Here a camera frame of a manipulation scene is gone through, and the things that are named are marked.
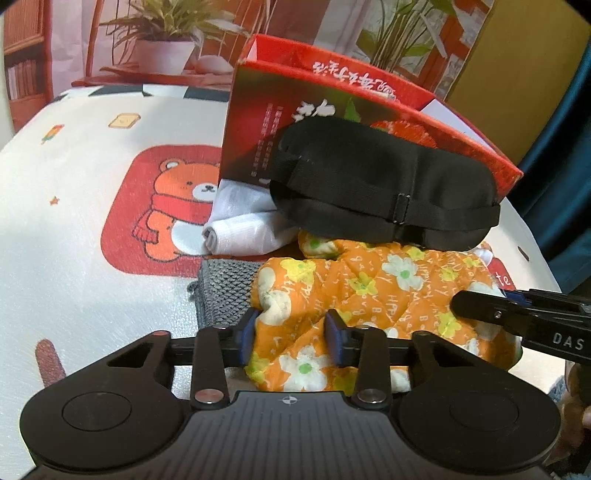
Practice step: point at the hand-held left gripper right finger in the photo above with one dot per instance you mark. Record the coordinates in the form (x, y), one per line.
(333, 331)

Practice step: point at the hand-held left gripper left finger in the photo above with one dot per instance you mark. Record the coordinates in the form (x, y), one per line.
(247, 333)

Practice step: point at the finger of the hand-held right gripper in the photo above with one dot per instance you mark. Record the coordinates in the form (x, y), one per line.
(545, 301)
(480, 305)

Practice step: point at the orange floral quilted cloth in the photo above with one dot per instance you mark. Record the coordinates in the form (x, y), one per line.
(369, 286)

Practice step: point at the black eye mask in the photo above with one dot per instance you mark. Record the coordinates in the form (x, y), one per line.
(360, 184)

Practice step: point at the red cardboard box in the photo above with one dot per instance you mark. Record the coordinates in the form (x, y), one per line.
(258, 115)

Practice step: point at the person's right hand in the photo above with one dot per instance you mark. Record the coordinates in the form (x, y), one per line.
(575, 397)

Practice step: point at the grey knitted cloth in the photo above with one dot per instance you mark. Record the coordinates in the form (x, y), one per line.
(221, 286)

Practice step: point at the white rolled sock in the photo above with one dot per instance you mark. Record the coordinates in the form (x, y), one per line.
(240, 226)

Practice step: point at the blue curtain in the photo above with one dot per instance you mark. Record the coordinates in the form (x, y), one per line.
(563, 184)

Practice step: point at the white bear printed mat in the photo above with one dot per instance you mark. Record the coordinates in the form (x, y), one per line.
(92, 161)

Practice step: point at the wall poster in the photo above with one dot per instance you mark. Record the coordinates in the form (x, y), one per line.
(69, 46)

